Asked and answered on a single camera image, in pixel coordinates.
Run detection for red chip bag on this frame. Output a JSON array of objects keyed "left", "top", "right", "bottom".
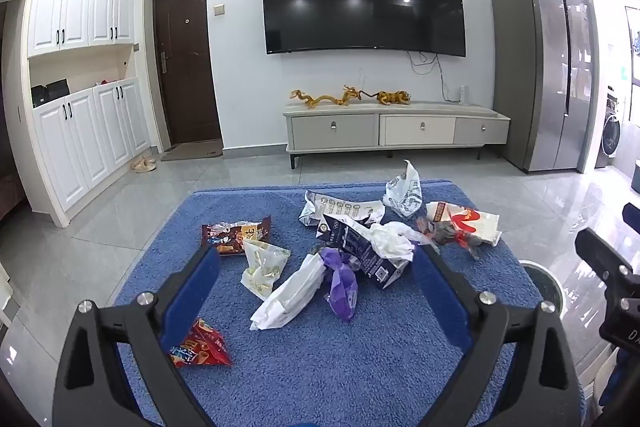
[{"left": 169, "top": 319, "right": 232, "bottom": 367}]

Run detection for white red fries bag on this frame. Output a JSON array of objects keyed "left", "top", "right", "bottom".
[{"left": 425, "top": 202, "right": 502, "bottom": 246}]

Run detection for grey wrapper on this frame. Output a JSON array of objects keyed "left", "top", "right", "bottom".
[{"left": 416, "top": 217, "right": 482, "bottom": 260}]

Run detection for brown snack bag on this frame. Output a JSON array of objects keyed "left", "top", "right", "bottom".
[{"left": 201, "top": 216, "right": 271, "bottom": 256}]

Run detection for white tissue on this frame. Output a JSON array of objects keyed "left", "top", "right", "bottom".
[{"left": 369, "top": 221, "right": 431, "bottom": 262}]

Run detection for white yellow snack wrapper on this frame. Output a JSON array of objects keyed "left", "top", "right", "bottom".
[{"left": 241, "top": 239, "right": 291, "bottom": 301}]

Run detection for purple plastic wrapper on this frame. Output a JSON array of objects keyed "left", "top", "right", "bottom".
[{"left": 320, "top": 247, "right": 358, "bottom": 322}]

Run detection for white paper bag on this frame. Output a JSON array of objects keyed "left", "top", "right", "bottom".
[{"left": 250, "top": 254, "right": 326, "bottom": 331}]

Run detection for dark blue milk carton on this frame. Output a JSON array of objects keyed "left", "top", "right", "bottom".
[{"left": 317, "top": 215, "right": 410, "bottom": 289}]

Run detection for white round trash bin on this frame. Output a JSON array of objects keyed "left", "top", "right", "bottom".
[{"left": 520, "top": 260, "right": 564, "bottom": 313}]

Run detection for blue white gloved right hand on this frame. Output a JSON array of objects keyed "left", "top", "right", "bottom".
[{"left": 598, "top": 348, "right": 639, "bottom": 409}]

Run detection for small grey waste bin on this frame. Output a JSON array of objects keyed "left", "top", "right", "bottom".
[{"left": 630, "top": 159, "right": 640, "bottom": 194}]

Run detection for front load washing machine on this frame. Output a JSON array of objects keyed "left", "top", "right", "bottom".
[{"left": 594, "top": 86, "right": 622, "bottom": 169}]

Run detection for grey double door refrigerator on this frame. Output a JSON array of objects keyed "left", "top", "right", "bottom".
[{"left": 491, "top": 0, "right": 592, "bottom": 172}]

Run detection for beige slippers pair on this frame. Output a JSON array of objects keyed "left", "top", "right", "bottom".
[{"left": 131, "top": 157, "right": 156, "bottom": 173}]

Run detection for blue terry towel mat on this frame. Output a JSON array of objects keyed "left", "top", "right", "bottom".
[{"left": 110, "top": 178, "right": 586, "bottom": 427}]

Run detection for white lower cabinets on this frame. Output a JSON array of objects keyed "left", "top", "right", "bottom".
[{"left": 34, "top": 78, "right": 151, "bottom": 212}]

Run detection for brown door mat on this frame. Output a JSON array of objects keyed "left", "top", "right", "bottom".
[{"left": 160, "top": 139, "right": 224, "bottom": 161}]

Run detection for golden tiger figurine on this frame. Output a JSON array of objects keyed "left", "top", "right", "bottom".
[{"left": 360, "top": 90, "right": 411, "bottom": 105}]

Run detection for black box on shelf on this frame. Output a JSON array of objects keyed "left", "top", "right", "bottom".
[{"left": 32, "top": 79, "right": 70, "bottom": 108}]

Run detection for golden dragon figurine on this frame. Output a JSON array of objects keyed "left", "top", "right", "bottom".
[{"left": 290, "top": 86, "right": 361, "bottom": 108}]

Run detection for grey white tv cabinet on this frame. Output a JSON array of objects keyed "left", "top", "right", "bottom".
[{"left": 283, "top": 102, "right": 511, "bottom": 165}]

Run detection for dark brown entrance door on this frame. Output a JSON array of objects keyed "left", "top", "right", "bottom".
[{"left": 153, "top": 0, "right": 221, "bottom": 144}]

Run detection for white cables under television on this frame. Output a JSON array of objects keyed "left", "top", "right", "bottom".
[{"left": 406, "top": 50, "right": 464, "bottom": 104}]

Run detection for white upper wall cabinets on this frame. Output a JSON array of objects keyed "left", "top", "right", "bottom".
[{"left": 28, "top": 0, "right": 134, "bottom": 57}]

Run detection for large black wall television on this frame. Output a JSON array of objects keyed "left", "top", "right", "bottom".
[{"left": 262, "top": 0, "right": 466, "bottom": 57}]

